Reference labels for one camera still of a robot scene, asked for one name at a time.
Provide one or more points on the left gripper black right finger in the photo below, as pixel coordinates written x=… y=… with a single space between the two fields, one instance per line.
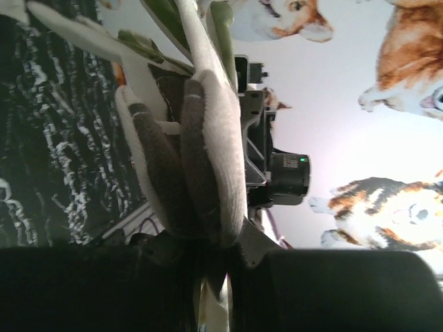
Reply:
x=277 y=289

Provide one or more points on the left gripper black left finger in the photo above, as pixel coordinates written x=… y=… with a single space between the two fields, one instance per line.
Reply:
x=143 y=287

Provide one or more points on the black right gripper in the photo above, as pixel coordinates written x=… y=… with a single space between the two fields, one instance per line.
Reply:
x=273 y=176

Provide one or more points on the white glove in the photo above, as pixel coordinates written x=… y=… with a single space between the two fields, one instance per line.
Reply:
x=182 y=125

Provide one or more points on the aluminium front rail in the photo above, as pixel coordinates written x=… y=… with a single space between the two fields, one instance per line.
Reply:
x=141 y=220

